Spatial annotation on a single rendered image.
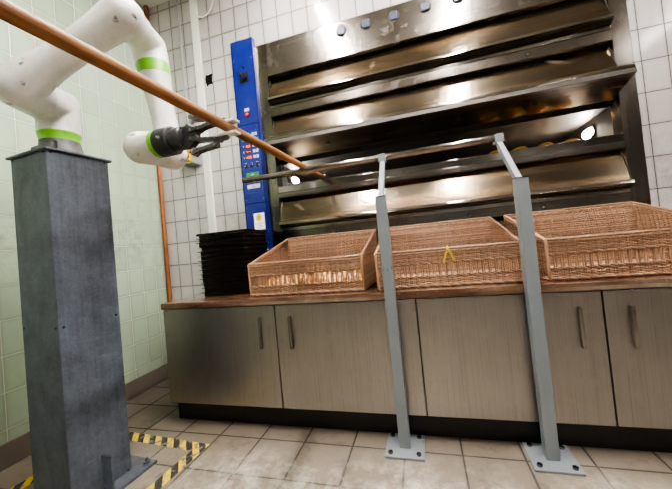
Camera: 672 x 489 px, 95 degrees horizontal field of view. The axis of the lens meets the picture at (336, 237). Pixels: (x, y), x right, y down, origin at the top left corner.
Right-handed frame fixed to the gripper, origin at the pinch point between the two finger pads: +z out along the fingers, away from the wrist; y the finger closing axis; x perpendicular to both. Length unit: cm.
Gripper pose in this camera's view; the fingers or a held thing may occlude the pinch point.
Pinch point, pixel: (228, 128)
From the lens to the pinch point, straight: 107.5
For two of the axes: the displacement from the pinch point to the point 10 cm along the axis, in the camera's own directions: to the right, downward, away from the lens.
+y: 0.9, 10.0, -0.3
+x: -2.9, 0.0, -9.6
